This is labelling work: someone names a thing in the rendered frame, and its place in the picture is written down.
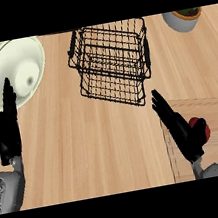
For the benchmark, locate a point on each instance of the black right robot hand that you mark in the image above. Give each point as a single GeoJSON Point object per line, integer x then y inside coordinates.
{"type": "Point", "coordinates": [180, 129]}

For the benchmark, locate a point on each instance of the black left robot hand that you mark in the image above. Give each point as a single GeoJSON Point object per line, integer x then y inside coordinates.
{"type": "Point", "coordinates": [9, 128]}

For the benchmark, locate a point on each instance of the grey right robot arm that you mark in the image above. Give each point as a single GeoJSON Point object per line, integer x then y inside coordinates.
{"type": "Point", "coordinates": [206, 169]}

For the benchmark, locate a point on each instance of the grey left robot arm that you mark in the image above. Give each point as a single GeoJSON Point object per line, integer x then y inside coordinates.
{"type": "Point", "coordinates": [8, 191]}

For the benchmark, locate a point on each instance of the red tomato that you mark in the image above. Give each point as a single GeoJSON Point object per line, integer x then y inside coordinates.
{"type": "Point", "coordinates": [206, 130]}

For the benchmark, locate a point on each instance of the wooden cutting board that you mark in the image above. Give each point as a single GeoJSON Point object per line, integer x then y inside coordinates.
{"type": "Point", "coordinates": [214, 116]}

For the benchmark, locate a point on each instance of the white bowl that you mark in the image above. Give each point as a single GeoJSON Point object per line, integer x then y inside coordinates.
{"type": "Point", "coordinates": [18, 71]}

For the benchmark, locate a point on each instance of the grey plant pot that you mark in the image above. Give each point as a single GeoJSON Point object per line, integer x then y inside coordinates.
{"type": "Point", "coordinates": [183, 19]}

